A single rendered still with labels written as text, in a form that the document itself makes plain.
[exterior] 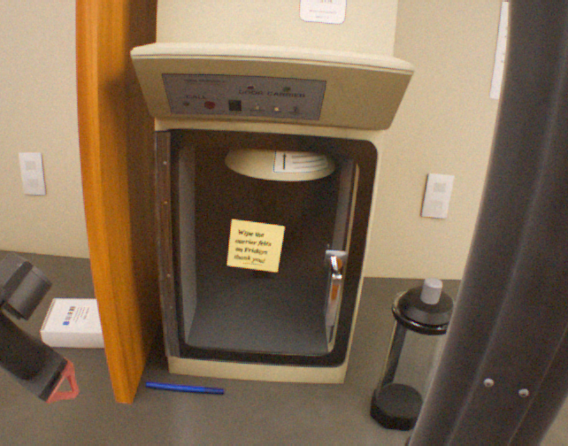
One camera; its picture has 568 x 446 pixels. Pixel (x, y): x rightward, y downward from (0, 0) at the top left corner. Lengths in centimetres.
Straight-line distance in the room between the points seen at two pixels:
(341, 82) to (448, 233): 78
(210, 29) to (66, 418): 65
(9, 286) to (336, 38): 51
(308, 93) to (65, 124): 77
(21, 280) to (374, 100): 48
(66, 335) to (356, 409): 56
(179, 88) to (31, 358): 39
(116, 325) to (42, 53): 72
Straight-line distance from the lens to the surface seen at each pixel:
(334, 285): 68
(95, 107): 60
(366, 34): 65
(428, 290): 69
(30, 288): 60
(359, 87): 56
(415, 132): 114
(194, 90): 58
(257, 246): 70
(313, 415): 83
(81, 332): 95
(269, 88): 57
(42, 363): 66
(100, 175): 62
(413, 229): 123
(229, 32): 64
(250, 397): 85
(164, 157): 67
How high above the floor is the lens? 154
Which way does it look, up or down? 24 degrees down
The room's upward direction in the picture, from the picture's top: 4 degrees clockwise
